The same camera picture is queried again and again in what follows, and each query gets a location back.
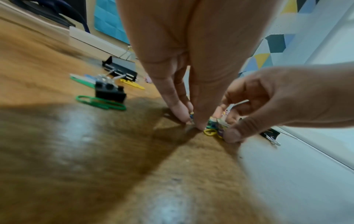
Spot person's right hand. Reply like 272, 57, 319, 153
221, 62, 354, 144

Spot person's left hand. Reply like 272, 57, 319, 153
116, 0, 282, 130

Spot group of binder clips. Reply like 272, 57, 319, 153
95, 55, 282, 147

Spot pile of colourful paper clips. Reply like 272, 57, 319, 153
69, 73, 230, 138

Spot window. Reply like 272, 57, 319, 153
276, 0, 354, 171

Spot white power strip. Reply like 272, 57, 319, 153
69, 26, 135, 59

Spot black monitor stand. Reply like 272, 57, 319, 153
16, 0, 70, 23

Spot wooden table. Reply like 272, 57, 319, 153
0, 4, 354, 224

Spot blue wall panel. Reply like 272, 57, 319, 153
94, 0, 131, 44

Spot dark blue cable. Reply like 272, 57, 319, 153
49, 0, 92, 34

